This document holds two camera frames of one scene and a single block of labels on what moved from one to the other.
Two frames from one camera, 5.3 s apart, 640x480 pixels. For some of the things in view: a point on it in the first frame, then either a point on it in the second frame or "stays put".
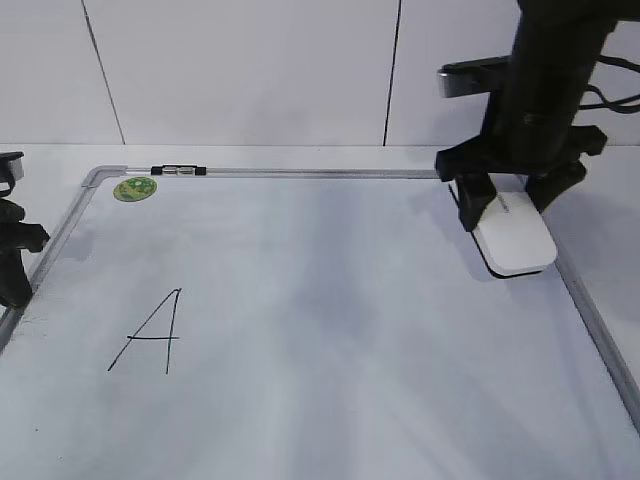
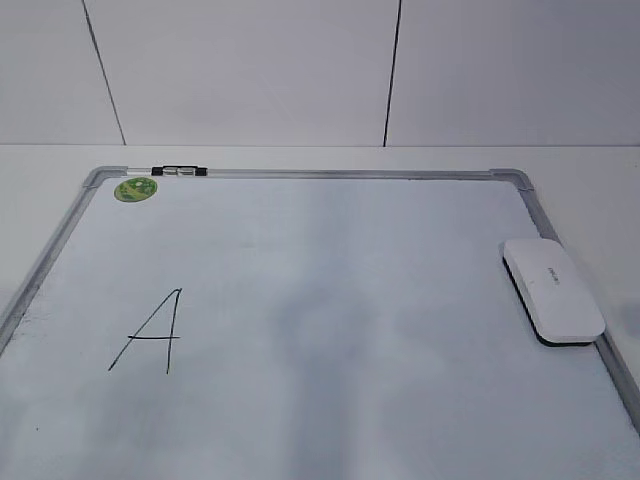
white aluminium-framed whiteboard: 299,324 stays put
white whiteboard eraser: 512,235 to 559,306
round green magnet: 134,189 stays put
